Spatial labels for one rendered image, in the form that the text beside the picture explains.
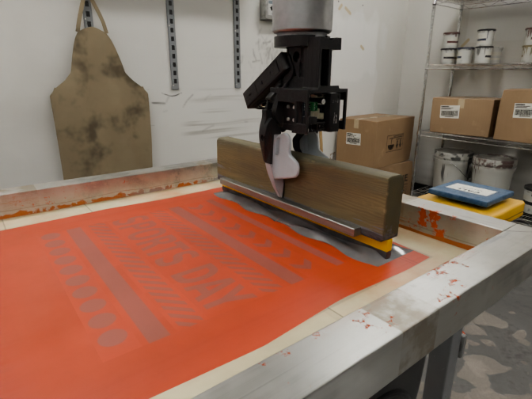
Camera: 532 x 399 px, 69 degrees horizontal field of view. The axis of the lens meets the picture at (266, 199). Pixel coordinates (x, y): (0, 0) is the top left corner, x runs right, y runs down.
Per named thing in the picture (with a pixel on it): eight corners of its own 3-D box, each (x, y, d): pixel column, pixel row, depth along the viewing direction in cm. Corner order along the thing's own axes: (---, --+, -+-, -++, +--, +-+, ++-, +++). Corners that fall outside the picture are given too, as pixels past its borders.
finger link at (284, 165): (286, 207, 50) (296, 135, 48) (259, 195, 55) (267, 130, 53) (304, 205, 52) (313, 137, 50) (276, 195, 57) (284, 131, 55)
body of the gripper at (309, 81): (303, 140, 47) (307, 32, 43) (261, 131, 53) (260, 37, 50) (346, 134, 51) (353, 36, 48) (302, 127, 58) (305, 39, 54)
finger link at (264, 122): (262, 164, 52) (270, 96, 50) (255, 161, 53) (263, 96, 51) (288, 164, 55) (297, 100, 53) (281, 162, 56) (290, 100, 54)
